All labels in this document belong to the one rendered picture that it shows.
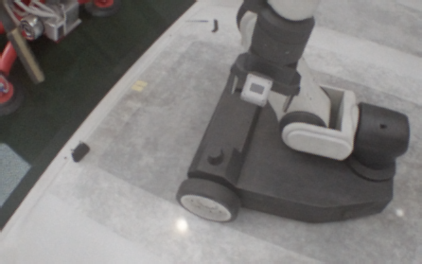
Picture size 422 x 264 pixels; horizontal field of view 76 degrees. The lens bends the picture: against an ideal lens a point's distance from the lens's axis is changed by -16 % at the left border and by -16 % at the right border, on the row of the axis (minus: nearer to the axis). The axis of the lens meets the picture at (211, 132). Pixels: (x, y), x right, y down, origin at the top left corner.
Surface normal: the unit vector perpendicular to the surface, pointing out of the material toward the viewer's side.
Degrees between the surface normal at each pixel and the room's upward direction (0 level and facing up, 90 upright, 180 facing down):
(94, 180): 0
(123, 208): 0
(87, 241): 5
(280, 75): 90
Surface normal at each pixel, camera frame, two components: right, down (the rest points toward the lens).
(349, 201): -0.07, -0.61
